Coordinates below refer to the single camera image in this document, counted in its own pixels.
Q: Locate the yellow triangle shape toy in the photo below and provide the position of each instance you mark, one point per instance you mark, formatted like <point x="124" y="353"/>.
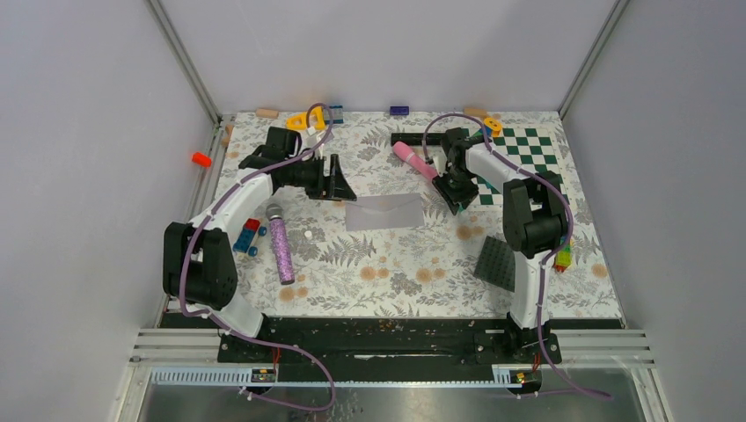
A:
<point x="303" y="121"/>

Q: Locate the green white chessboard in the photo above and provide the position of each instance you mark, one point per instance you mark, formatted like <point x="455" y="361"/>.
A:
<point x="532" y="148"/>

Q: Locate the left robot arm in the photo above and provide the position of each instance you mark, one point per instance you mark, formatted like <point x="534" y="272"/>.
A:
<point x="227" y="215"/>

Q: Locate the orange yellow ring toy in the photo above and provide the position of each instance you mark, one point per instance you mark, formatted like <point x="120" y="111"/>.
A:
<point x="492" y="126"/>

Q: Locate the dark grey studded baseplate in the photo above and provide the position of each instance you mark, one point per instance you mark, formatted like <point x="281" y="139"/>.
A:
<point x="496" y="264"/>

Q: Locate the blue red toy car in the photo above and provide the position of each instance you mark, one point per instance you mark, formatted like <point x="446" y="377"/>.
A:
<point x="251" y="231"/>

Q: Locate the grey and blue brick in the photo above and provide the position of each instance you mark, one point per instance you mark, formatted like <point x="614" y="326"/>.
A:
<point x="336" y="116"/>

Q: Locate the purple glitter microphone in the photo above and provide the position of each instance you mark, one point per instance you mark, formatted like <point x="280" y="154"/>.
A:
<point x="280" y="244"/>

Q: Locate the pink microphone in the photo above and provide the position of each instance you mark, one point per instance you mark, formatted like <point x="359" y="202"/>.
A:
<point x="409" y="156"/>

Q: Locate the purple flat toy brick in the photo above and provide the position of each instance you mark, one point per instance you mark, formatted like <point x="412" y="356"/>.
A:
<point x="399" y="110"/>

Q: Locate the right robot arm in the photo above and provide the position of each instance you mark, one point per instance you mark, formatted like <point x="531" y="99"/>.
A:
<point x="535" y="215"/>

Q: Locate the multicolour brick stack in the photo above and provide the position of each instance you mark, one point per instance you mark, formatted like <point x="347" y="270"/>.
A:
<point x="564" y="258"/>

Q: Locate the floral patterned table mat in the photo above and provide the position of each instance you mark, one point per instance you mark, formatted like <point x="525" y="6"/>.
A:
<point x="424" y="271"/>

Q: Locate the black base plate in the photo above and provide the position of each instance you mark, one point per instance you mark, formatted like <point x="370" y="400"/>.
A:
<point x="380" y="349"/>

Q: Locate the wooden block by rail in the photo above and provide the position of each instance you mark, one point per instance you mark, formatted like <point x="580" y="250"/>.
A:
<point x="227" y="134"/>

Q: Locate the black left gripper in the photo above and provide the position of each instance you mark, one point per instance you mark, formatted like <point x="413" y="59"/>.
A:
<point x="338" y="189"/>

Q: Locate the red plastic cylinder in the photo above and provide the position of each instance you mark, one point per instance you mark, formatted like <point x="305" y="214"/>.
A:
<point x="202" y="160"/>

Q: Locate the light wooden block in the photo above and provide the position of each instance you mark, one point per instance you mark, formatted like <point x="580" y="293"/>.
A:
<point x="267" y="113"/>

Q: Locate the white perforated cable tray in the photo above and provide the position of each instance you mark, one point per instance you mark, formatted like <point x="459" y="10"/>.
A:
<point x="265" y="377"/>

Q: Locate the aluminium side rail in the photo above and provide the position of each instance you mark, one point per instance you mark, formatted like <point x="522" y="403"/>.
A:
<point x="195" y="215"/>

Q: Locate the wooden block back right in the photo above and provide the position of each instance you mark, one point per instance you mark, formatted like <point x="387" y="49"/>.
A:
<point x="476" y="112"/>

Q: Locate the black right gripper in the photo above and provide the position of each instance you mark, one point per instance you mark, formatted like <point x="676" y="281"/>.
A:
<point x="452" y="198"/>

